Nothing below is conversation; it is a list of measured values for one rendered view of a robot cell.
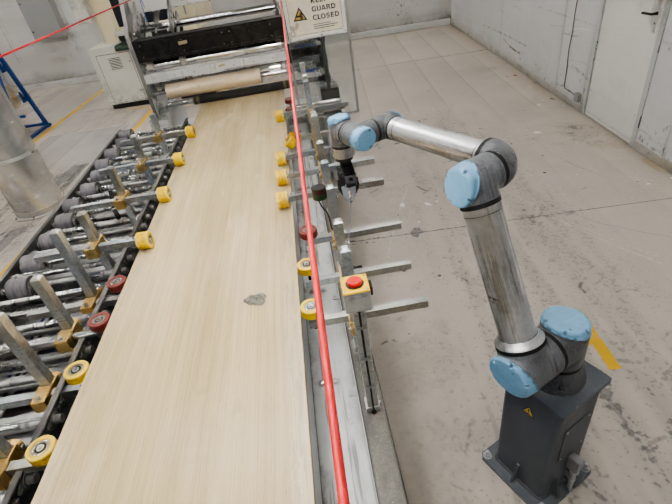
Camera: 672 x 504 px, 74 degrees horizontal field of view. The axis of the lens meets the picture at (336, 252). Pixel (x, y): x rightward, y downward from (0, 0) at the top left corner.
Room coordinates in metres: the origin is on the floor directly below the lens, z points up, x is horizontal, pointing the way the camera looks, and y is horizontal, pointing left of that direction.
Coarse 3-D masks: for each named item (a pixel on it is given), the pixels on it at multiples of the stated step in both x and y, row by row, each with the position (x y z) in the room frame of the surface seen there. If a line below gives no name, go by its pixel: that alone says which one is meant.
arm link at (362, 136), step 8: (368, 120) 1.64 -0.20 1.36; (344, 128) 1.63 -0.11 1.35; (352, 128) 1.60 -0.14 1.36; (360, 128) 1.57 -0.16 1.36; (368, 128) 1.57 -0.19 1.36; (376, 128) 1.60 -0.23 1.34; (344, 136) 1.61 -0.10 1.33; (352, 136) 1.57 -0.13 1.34; (360, 136) 1.55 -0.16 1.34; (368, 136) 1.57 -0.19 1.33; (376, 136) 1.60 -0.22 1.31; (352, 144) 1.57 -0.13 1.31; (360, 144) 1.55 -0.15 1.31; (368, 144) 1.57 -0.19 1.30
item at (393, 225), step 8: (376, 224) 1.70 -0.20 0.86; (384, 224) 1.69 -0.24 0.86; (392, 224) 1.68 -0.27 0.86; (400, 224) 1.68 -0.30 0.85; (344, 232) 1.68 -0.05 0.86; (352, 232) 1.67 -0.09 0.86; (360, 232) 1.68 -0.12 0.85; (368, 232) 1.68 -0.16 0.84; (376, 232) 1.68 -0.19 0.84; (320, 240) 1.67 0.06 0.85; (328, 240) 1.67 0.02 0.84
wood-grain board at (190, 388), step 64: (256, 128) 3.13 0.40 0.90; (192, 192) 2.27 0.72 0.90; (256, 192) 2.14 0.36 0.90; (192, 256) 1.64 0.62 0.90; (256, 256) 1.55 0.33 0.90; (128, 320) 1.28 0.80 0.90; (192, 320) 1.22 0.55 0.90; (256, 320) 1.16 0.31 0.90; (128, 384) 0.97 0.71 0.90; (192, 384) 0.93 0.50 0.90; (256, 384) 0.89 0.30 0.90; (64, 448) 0.78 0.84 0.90; (128, 448) 0.75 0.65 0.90; (192, 448) 0.71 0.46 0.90; (256, 448) 0.68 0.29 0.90
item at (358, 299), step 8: (344, 280) 0.91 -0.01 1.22; (344, 288) 0.88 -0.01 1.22; (352, 288) 0.87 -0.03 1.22; (360, 288) 0.87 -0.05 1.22; (368, 288) 0.86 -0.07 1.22; (344, 296) 0.85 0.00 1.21; (352, 296) 0.85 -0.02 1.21; (360, 296) 0.85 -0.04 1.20; (368, 296) 0.85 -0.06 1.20; (344, 304) 0.87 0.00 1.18; (352, 304) 0.85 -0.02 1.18; (360, 304) 0.85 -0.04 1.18; (368, 304) 0.85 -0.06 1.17; (352, 312) 0.85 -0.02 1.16; (360, 312) 0.86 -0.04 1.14
